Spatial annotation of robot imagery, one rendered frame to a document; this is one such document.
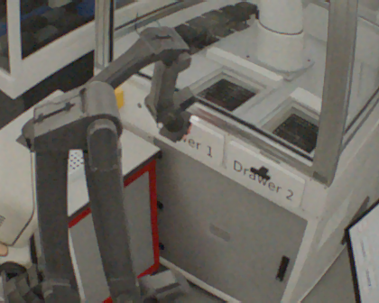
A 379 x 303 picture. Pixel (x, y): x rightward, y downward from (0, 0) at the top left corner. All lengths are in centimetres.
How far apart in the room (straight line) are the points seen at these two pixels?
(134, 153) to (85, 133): 129
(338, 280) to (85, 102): 206
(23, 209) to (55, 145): 32
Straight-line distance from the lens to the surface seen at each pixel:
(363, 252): 141
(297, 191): 170
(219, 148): 181
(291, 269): 199
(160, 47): 119
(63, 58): 245
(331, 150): 157
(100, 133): 69
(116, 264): 92
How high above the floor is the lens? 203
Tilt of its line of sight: 39 degrees down
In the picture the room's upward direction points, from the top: 2 degrees clockwise
